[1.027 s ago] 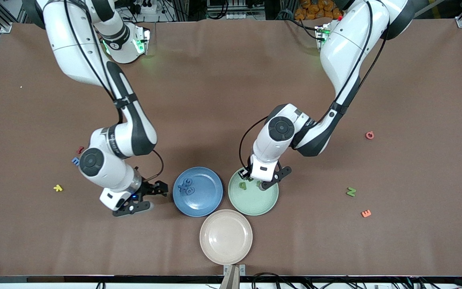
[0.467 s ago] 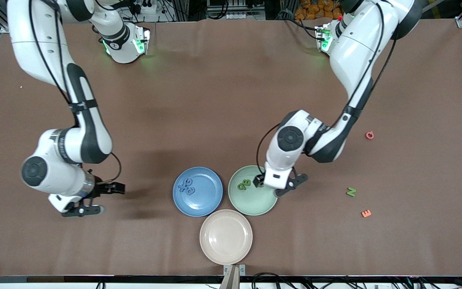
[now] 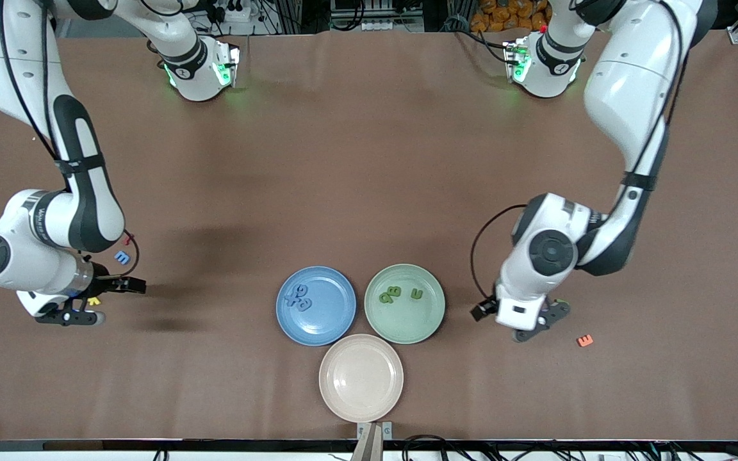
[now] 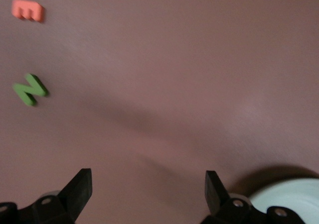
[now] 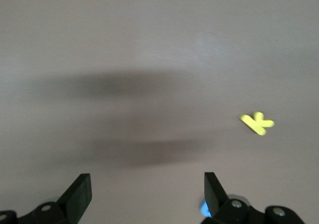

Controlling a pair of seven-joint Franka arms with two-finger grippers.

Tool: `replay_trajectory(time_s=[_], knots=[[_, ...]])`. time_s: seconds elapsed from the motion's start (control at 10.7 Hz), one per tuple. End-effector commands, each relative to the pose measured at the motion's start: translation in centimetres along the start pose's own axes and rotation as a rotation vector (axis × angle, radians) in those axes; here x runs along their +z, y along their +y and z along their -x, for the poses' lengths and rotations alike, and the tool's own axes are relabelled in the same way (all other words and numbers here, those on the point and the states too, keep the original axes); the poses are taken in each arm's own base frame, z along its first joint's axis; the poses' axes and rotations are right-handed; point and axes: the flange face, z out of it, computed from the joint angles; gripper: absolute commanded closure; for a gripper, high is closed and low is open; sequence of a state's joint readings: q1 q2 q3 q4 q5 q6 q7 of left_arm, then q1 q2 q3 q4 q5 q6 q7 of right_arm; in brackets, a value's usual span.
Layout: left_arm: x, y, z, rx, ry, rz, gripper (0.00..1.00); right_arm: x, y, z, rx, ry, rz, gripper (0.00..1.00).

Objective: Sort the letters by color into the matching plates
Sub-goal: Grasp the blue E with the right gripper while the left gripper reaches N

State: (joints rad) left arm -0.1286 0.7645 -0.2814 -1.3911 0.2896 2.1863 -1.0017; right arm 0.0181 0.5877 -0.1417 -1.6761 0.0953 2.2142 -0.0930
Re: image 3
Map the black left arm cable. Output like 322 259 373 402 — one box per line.
470 0 690 305

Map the beige plate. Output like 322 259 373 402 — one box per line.
318 334 405 423

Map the blue plate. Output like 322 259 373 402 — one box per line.
276 266 357 347

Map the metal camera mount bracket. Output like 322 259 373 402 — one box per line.
356 421 394 461

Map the black table edge rail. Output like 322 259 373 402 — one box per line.
0 439 738 453

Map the orange objects pile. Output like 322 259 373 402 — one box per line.
470 0 552 33

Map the brown table cover sheet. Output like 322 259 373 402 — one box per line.
0 31 738 442

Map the green plate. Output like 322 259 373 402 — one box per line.
364 263 446 345

